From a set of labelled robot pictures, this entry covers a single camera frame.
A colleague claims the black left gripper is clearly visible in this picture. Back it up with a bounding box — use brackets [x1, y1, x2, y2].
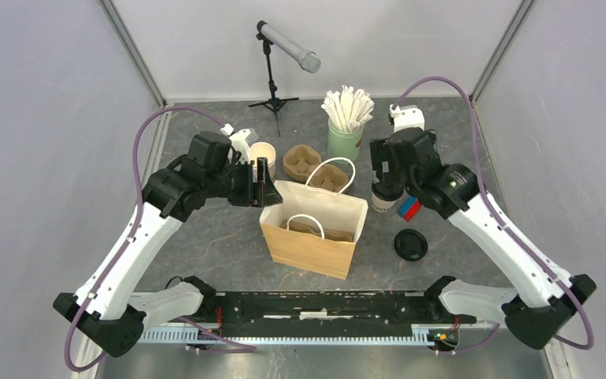
[205, 157, 283, 207]

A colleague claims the white paper cup printed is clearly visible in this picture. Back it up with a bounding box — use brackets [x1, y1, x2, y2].
[249, 141, 276, 179]

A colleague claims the brown paper bag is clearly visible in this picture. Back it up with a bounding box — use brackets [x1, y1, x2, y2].
[259, 180, 368, 280]

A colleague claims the brown pulp carrier top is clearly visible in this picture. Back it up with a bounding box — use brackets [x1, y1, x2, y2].
[280, 220, 354, 242]

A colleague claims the black plastic cup lid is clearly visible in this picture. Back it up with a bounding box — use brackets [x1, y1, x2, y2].
[372, 182, 404, 202]

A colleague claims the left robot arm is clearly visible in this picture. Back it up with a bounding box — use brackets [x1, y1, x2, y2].
[53, 132, 283, 358]

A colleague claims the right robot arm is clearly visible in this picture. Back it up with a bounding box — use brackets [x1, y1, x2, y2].
[369, 128, 597, 350]

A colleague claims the brown pulp cup carrier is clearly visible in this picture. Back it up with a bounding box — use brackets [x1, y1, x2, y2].
[282, 144, 350, 193]

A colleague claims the blue toy brick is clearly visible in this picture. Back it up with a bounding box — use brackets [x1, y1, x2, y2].
[397, 197, 417, 218]

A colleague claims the red toy brick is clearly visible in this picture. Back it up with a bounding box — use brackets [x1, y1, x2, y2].
[402, 200, 421, 222]

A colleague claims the black microphone stand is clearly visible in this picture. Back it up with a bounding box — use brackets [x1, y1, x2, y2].
[248, 32, 299, 137]

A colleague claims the grey microphone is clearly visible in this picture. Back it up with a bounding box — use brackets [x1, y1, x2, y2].
[256, 21, 322, 73]

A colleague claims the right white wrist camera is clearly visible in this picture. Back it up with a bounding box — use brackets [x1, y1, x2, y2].
[389, 104, 425, 133]

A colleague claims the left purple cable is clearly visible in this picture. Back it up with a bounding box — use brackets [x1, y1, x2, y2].
[63, 106, 258, 373]

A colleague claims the purple cable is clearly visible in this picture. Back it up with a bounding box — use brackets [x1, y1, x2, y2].
[395, 76, 595, 357]
[63, 106, 258, 373]

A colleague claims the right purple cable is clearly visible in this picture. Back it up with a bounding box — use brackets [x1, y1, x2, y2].
[395, 76, 595, 357]

